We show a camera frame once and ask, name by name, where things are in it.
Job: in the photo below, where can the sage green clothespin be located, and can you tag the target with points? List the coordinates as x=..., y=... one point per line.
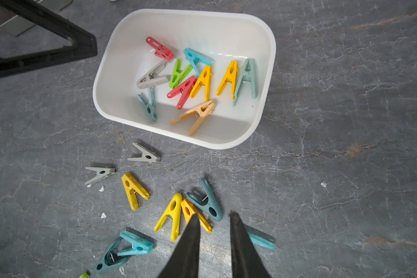
x=247, y=75
x=150, y=104

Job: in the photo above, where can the white plastic storage box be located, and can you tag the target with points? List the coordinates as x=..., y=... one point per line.
x=220, y=37

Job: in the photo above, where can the lime green clothespin bottom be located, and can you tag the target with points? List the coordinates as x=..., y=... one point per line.
x=85, y=275

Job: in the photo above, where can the dark teal clothespin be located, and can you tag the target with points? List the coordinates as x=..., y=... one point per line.
x=209, y=204

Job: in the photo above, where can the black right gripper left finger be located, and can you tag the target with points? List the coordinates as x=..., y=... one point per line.
x=184, y=261

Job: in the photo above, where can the turquoise clothespin of pair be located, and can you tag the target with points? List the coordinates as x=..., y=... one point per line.
x=140, y=246

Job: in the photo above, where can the orange yellow clothespin centre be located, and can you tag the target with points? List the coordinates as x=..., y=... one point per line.
x=189, y=209

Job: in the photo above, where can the red clothespin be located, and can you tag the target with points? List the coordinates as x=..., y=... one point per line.
x=184, y=90
x=161, y=51

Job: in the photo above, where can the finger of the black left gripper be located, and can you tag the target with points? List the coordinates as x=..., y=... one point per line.
x=83, y=43

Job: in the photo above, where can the beige clothespin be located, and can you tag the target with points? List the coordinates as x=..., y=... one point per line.
x=201, y=112

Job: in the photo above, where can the grey clothespin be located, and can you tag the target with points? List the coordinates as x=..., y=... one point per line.
x=101, y=173
x=146, y=155
x=152, y=77

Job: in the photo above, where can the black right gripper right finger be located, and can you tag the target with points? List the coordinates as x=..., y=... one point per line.
x=246, y=263

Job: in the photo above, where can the yellow clothespin pair centre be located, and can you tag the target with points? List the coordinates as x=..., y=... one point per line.
x=172, y=211

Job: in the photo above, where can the lime green clothespin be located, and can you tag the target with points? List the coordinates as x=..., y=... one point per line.
x=85, y=275
x=178, y=75

